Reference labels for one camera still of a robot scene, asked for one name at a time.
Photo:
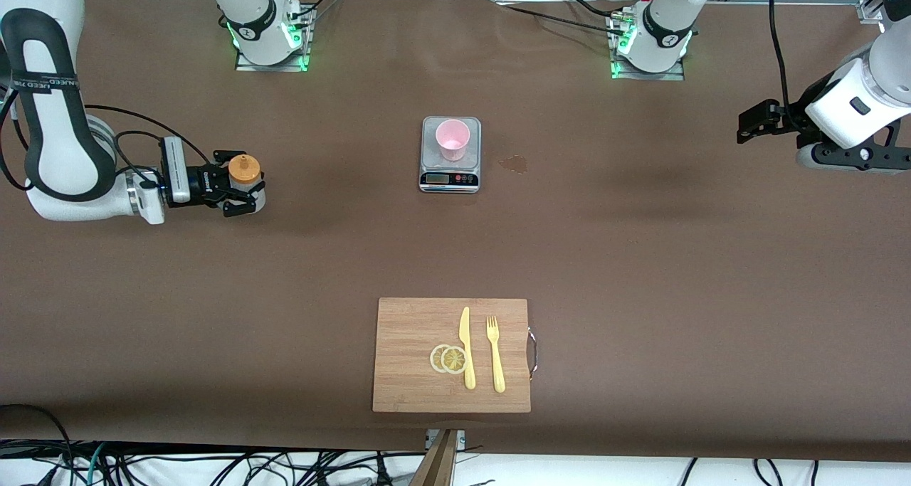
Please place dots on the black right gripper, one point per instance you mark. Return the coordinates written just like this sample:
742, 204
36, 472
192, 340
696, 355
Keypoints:
201, 182

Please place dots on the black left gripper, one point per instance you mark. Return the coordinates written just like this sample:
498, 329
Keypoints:
788, 118

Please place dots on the white sauce bottle orange cap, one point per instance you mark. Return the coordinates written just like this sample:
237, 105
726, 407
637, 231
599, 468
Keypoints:
244, 168

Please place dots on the pink plastic cup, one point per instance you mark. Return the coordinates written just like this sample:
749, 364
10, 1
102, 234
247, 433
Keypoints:
453, 141

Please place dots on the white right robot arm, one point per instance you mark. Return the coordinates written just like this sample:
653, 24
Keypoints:
64, 137

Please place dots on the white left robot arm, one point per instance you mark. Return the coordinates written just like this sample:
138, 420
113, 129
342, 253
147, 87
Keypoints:
857, 98

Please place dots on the brown table cover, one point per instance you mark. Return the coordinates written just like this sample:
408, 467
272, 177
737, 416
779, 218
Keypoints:
213, 294

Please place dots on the silver digital kitchen scale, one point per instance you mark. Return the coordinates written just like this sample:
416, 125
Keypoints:
450, 180

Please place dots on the bamboo cutting board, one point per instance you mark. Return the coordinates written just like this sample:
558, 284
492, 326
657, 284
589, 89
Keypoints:
406, 344

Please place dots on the lemon slice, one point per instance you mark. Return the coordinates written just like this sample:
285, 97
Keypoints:
454, 360
435, 358

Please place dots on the yellow plastic knife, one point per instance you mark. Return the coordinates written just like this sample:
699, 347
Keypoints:
470, 372

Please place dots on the yellow plastic fork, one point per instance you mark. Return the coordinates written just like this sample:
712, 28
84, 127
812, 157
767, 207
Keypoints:
498, 368

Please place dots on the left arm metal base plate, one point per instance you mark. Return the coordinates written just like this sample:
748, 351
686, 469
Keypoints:
672, 75

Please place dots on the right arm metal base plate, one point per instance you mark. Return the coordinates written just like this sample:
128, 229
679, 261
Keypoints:
285, 67

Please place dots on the small metal bracket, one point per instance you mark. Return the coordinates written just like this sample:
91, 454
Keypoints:
461, 440

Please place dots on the wooden post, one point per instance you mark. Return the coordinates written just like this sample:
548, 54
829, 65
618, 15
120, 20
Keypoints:
435, 468

